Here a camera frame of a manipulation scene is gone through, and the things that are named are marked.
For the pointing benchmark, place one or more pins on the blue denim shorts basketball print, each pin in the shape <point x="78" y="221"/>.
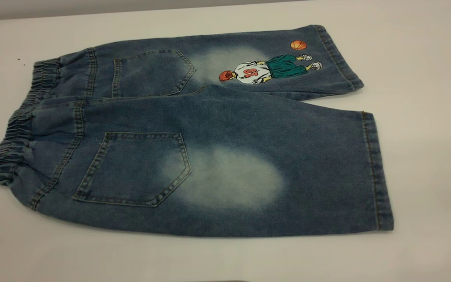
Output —
<point x="225" y="129"/>

